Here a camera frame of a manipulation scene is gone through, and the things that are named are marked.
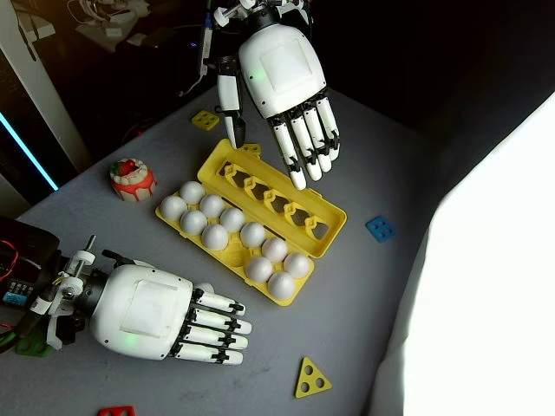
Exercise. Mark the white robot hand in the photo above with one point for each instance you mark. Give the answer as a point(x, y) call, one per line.
point(282, 69)
point(143, 312)

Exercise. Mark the yellow egg carton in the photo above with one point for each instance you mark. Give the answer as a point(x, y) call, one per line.
point(212, 162)

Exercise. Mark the yellow square holed block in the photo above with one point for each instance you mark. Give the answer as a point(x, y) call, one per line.
point(205, 120)

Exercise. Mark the red holed block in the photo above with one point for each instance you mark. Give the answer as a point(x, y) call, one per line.
point(130, 410)

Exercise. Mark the green pentagon holed block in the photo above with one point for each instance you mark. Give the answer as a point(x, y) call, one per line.
point(32, 349)

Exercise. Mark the toy strawberry cake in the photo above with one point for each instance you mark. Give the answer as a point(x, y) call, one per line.
point(132, 187)

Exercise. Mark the grey table cloth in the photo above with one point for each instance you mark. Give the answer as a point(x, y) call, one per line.
point(303, 338)

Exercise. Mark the white background equipment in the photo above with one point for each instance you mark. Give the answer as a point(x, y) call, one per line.
point(108, 30)

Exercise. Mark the yellow triangle holed block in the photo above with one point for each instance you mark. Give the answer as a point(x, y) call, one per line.
point(312, 377)

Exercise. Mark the blue square holed block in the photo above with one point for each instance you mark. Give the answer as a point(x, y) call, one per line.
point(380, 229)

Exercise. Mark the cyan light strip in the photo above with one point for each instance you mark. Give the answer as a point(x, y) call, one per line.
point(26, 147)

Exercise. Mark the white slanted post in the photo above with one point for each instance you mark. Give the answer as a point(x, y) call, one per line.
point(43, 86)

